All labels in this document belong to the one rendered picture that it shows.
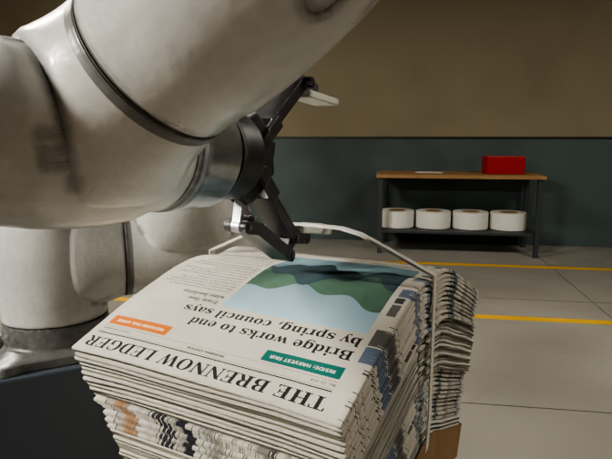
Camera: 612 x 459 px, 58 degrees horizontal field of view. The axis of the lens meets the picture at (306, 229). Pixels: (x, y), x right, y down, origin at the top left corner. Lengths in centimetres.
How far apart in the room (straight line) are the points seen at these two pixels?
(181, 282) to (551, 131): 677
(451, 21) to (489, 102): 105
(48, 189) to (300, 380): 24
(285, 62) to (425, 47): 681
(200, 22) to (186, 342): 33
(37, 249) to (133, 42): 61
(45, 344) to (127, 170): 61
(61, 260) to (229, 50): 64
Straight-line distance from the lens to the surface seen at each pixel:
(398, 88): 701
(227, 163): 40
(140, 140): 29
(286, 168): 712
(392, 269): 60
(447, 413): 74
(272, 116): 52
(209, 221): 86
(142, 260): 87
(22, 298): 88
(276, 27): 25
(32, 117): 29
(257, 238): 51
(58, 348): 89
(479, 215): 649
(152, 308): 58
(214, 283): 60
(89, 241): 86
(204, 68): 26
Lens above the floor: 133
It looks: 10 degrees down
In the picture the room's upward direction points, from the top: straight up
